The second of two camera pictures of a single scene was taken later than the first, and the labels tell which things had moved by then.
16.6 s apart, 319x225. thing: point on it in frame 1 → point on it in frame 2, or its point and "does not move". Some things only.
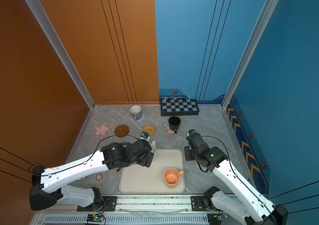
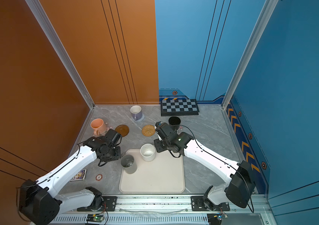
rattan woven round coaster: [149, 128] does not move
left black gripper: [145, 161] → [118, 156]
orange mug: [171, 176] → [99, 126]
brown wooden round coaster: [121, 130] does not move
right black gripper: [186, 155] → [157, 144]
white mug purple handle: [136, 112] does not move
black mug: [174, 123] does not move
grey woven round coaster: [142, 118] does not move
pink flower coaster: [101, 131] does not move
